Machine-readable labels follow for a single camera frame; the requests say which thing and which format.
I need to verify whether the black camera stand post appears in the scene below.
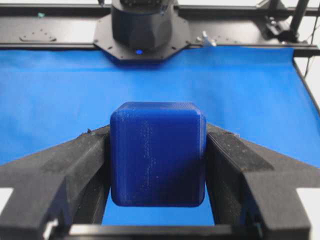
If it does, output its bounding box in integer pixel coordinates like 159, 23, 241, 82
256, 0, 309, 43

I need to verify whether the blue table cloth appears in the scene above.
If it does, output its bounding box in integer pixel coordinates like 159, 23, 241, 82
0, 47, 320, 227

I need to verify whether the silver table clamp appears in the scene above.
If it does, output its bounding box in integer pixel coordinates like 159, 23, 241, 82
196, 30, 217, 47

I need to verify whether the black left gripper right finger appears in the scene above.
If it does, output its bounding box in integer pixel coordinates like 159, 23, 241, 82
205, 124, 320, 240

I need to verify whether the black thin hanging cable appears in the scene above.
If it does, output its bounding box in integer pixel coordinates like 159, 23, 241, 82
301, 17, 318, 78

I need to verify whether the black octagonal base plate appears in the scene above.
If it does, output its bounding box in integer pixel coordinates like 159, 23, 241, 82
93, 14, 204, 62

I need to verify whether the black aluminium table frame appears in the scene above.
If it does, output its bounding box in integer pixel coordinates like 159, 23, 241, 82
0, 3, 320, 107

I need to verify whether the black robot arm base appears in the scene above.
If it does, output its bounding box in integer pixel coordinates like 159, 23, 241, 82
111, 0, 174, 50

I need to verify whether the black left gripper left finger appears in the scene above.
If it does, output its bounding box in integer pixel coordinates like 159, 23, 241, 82
0, 126, 110, 240

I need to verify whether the blue cube block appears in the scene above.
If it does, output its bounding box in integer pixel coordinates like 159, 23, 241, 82
109, 102, 207, 208

